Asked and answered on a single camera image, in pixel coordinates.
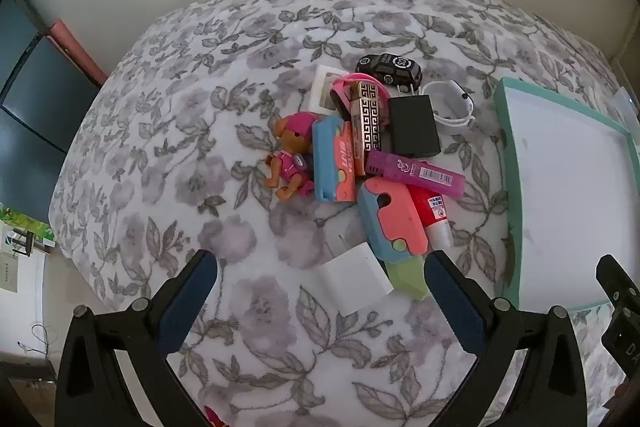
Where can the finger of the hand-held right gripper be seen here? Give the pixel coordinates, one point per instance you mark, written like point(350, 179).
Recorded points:
point(617, 279)

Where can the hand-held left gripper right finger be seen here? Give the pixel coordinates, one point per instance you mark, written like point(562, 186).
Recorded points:
point(457, 302)

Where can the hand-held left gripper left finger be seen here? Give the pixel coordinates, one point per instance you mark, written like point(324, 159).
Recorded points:
point(185, 302)

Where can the red glue tube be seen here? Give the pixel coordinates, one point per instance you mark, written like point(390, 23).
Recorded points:
point(432, 212)

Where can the blue coral toy knife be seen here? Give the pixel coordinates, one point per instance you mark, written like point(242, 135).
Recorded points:
point(395, 217)

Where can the teal rimmed white tray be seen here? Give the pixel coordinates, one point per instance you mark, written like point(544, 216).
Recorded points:
point(560, 187)

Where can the white charger plug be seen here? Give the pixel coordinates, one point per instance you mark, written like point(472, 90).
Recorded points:
point(350, 279)

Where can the purple highlighter pen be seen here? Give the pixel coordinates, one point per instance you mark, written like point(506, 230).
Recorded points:
point(425, 172)

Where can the pink toy dog figure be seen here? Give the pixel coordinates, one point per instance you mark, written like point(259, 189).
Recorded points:
point(292, 157)

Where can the black box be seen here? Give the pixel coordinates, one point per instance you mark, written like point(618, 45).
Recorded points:
point(412, 127)

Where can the blue orange case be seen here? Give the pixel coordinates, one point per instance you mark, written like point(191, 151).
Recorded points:
point(327, 162)

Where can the white smartwatch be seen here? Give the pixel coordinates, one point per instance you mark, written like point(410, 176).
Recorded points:
point(465, 107)

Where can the gold patterned lighter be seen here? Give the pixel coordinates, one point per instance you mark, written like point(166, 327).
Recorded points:
point(365, 122)

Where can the pink wristband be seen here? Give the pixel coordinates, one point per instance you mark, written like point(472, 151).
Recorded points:
point(345, 87)

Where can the white power strip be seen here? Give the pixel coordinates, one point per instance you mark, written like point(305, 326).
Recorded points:
point(629, 107)

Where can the green printed box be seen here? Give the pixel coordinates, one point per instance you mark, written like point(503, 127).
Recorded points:
point(25, 224)

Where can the floral printed blanket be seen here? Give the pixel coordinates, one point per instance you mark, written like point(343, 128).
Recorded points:
point(200, 107)

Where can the black toy car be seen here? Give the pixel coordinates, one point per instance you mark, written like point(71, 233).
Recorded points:
point(395, 67)

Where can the dark glass cabinet door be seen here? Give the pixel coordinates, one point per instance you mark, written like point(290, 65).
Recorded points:
point(30, 82)

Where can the white square frame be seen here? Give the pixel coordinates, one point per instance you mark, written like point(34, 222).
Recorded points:
point(320, 92)

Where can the pink bed frame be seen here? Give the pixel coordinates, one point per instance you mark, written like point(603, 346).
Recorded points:
point(75, 49)

